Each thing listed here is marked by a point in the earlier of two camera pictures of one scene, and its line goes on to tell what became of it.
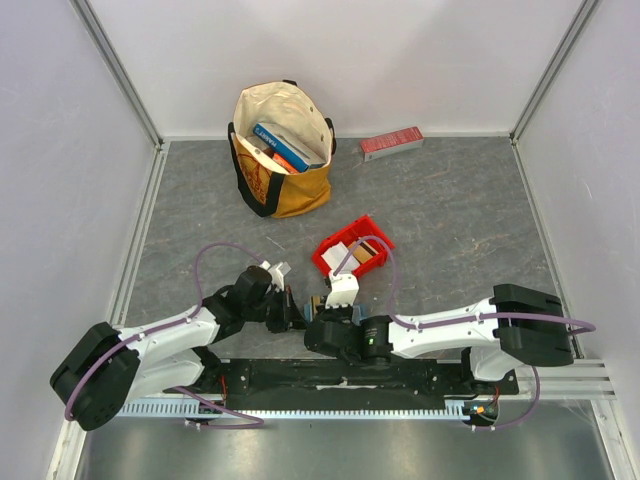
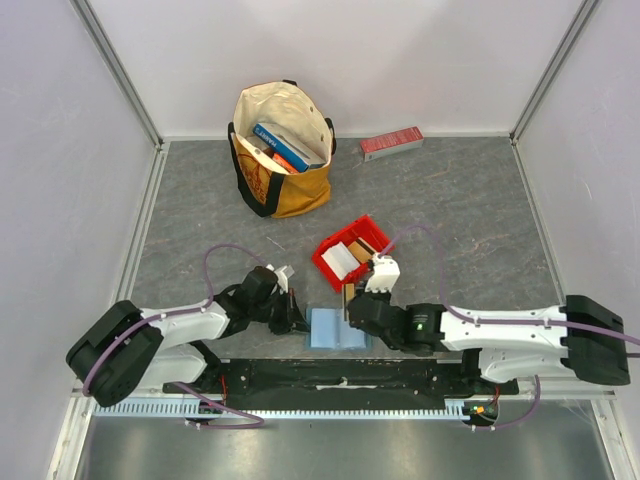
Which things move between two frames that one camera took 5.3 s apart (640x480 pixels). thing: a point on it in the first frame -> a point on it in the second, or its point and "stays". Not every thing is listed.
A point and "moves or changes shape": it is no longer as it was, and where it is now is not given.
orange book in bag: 286,164 stays
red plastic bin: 369,232 stays
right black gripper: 322,335 -> 357,310
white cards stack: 336,255 stays
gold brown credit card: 315,301 moves or changes shape
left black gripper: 290,315 stays
